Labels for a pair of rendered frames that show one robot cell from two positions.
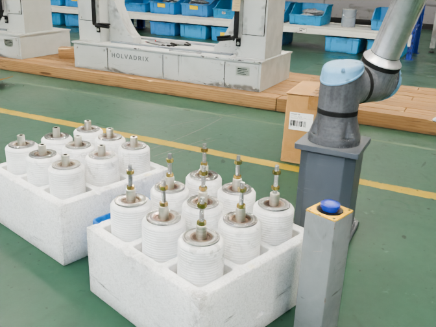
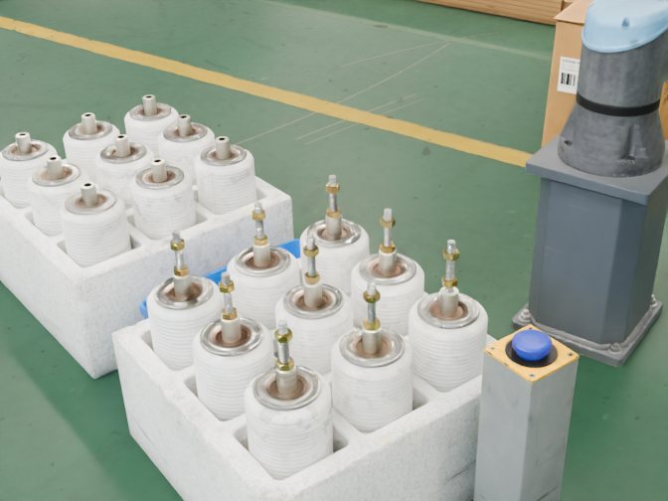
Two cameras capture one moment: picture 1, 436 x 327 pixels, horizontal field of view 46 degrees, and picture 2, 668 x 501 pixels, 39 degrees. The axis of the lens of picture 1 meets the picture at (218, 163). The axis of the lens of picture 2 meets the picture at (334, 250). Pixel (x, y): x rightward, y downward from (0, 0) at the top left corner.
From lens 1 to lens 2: 28 cm
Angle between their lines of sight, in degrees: 15
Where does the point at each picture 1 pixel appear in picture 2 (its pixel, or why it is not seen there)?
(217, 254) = (311, 422)
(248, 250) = (384, 407)
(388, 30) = not seen: outside the picture
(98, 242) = (130, 365)
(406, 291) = not seen: outside the picture
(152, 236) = (208, 374)
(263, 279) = (413, 457)
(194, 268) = (271, 445)
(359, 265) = (638, 405)
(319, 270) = (508, 460)
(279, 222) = (452, 349)
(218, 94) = not seen: outside the picture
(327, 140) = (589, 160)
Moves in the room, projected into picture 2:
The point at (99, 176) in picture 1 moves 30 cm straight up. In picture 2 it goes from (154, 219) to (127, 30)
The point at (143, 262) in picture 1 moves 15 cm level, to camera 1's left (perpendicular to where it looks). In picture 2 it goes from (191, 417) to (71, 406)
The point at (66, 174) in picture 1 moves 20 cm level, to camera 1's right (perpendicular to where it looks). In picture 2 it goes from (88, 224) to (221, 234)
